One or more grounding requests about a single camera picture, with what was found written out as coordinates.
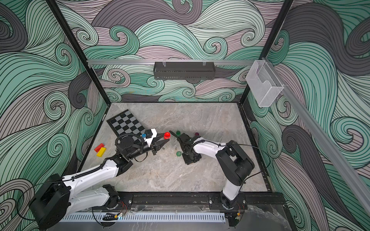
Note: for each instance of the black wall tray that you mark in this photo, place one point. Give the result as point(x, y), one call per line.
point(193, 71)

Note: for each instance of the clear plastic wall holder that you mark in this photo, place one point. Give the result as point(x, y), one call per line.
point(264, 83)

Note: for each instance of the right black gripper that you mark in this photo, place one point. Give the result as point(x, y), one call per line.
point(185, 141)

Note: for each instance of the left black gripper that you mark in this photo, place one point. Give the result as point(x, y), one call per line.
point(153, 147)

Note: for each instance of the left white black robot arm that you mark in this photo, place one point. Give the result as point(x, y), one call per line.
point(61, 196)

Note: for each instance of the white slotted cable duct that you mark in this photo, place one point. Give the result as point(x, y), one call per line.
point(212, 217)

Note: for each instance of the yellow block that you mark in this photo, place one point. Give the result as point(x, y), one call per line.
point(101, 152)

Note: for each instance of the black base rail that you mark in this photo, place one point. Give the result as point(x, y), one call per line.
point(212, 200)

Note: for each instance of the red paint jar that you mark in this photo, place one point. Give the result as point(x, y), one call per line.
point(167, 135)

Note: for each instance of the black white chessboard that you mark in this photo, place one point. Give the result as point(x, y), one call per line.
point(125, 122)

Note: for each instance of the red block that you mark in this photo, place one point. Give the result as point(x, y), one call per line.
point(97, 149)

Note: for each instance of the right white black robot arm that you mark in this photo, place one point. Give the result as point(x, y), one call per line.
point(234, 162)

